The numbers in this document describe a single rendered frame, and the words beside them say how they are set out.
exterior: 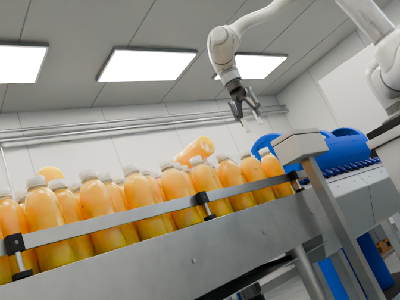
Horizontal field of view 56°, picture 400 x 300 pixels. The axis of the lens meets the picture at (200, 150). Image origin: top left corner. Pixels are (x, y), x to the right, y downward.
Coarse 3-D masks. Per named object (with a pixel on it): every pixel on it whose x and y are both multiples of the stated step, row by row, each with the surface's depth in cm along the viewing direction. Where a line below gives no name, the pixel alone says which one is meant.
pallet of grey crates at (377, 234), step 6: (378, 228) 516; (372, 234) 502; (378, 234) 510; (384, 234) 518; (378, 240) 503; (384, 240) 511; (378, 246) 496; (384, 246) 503; (390, 246) 512; (384, 252) 497
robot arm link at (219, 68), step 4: (232, 60) 165; (212, 64) 169; (216, 64) 165; (220, 64) 164; (224, 64) 164; (228, 64) 165; (232, 64) 167; (216, 68) 168; (220, 68) 167; (224, 68) 167; (216, 72) 172; (220, 72) 168
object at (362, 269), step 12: (312, 156) 138; (312, 168) 135; (312, 180) 135; (324, 180) 135; (324, 192) 132; (324, 204) 133; (336, 204) 133; (336, 216) 130; (336, 228) 130; (348, 228) 130; (348, 240) 128; (348, 252) 128; (360, 252) 128; (360, 264) 126; (360, 276) 126; (372, 276) 125; (372, 288) 123
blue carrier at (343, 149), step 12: (324, 132) 201; (336, 132) 243; (348, 132) 237; (360, 132) 230; (264, 144) 179; (336, 144) 197; (348, 144) 207; (360, 144) 219; (276, 156) 175; (324, 156) 184; (336, 156) 194; (348, 156) 205; (360, 156) 218; (288, 168) 171; (300, 168) 167; (324, 168) 186
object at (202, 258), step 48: (144, 240) 87; (192, 240) 94; (240, 240) 105; (288, 240) 119; (0, 288) 63; (48, 288) 68; (96, 288) 73; (144, 288) 80; (192, 288) 88; (240, 288) 103
